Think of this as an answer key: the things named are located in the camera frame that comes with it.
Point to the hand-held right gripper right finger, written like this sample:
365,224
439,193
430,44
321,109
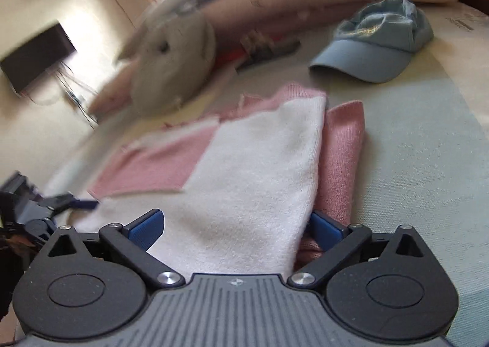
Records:
324,230

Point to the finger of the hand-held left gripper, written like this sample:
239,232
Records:
86,204

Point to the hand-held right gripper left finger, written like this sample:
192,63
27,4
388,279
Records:
147,226

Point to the pink and white knit sweater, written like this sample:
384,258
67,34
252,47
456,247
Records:
248,179

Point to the pastel patchwork bed sheet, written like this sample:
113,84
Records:
420,140

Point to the grey cat face cushion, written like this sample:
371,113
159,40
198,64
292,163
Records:
172,64

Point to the black smartphone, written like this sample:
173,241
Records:
282,49

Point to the light blue cap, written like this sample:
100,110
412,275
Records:
374,45

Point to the flower hair clip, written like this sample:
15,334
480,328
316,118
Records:
256,45

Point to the black wall television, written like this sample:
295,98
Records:
36,58

